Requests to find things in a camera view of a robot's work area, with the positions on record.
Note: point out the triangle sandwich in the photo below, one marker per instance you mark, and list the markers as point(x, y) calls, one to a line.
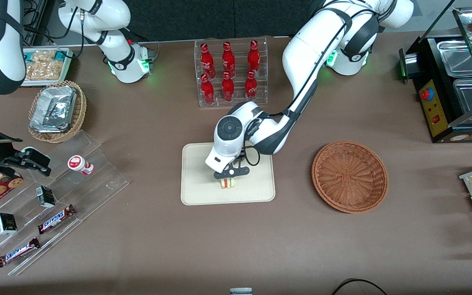
point(228, 183)

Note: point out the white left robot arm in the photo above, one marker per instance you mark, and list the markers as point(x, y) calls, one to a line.
point(301, 61)

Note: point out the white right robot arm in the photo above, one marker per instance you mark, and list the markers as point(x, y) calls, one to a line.
point(117, 49)

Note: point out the beige plastic tray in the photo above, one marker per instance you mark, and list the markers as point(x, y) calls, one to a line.
point(199, 180)

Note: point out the tan wicker basket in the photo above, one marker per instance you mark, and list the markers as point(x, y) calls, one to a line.
point(76, 119)

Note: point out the white tray of snacks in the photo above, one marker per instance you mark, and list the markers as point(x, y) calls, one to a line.
point(43, 67)

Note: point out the round brown wicker basket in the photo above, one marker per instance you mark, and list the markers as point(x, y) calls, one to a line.
point(348, 178)

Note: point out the small black carton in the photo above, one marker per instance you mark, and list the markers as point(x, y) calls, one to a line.
point(5, 223)
point(45, 196)

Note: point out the small red white bottle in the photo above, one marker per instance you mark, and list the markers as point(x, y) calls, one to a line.
point(79, 164)

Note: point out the stack of foil trays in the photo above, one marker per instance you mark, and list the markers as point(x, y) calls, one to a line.
point(53, 108)

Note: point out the snickers chocolate bar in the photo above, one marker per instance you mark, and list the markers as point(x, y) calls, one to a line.
point(18, 252)
point(55, 219)

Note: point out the clear acrylic stepped display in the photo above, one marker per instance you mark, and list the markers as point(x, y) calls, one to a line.
point(96, 184)

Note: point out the red cola bottle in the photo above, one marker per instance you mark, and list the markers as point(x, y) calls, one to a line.
point(228, 87)
point(228, 57)
point(253, 55)
point(207, 59)
point(251, 87)
point(207, 89)

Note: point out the clear acrylic bottle rack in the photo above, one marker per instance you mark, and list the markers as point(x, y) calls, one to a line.
point(260, 69)

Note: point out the small grey white object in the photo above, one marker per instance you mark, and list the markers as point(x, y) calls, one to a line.
point(241, 291)

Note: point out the black food warmer cabinet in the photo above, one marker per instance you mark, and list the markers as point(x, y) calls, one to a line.
point(436, 106)

